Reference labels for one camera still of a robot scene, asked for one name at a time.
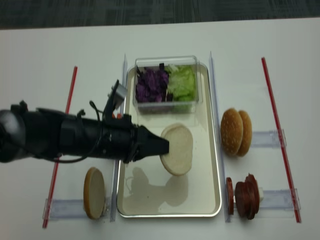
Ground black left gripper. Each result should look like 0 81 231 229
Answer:
99 114 170 164

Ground white bun bottom half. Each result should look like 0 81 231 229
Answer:
160 123 193 176

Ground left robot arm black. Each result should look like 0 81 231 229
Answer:
0 102 170 164

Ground green lettuce leaves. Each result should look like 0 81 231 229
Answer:
165 64 196 102

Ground front red meat slice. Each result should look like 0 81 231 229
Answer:
226 177 234 215

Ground stacked brown meat patties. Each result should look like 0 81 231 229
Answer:
234 173 260 220

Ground clear meat pusher track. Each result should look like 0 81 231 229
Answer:
259 188 301 211

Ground white metal tray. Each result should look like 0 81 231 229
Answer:
116 64 222 218

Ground purple cabbage leaves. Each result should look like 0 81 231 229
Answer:
135 63 173 103

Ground clear plastic salad container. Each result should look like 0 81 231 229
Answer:
132 55 202 114

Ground bun bottom in rack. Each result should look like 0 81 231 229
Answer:
83 167 105 220

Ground front sesame bun top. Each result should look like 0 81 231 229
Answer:
220 108 244 156

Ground sesame bun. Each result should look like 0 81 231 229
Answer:
220 108 244 156
237 110 253 157

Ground left red strip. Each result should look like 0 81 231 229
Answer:
41 65 78 229

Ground red strip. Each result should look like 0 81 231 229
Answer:
41 65 78 229
261 57 302 224

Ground clear left lower pusher track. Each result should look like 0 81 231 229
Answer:
42 199 88 221

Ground rear sesame bun top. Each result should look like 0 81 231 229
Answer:
237 110 253 157

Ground clear bun pusher track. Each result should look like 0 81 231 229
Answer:
251 129 287 148

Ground right red strip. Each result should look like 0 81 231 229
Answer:
261 57 302 224

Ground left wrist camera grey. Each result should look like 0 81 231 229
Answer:
105 79 127 111

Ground right clear divider rail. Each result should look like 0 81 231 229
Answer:
209 51 232 223

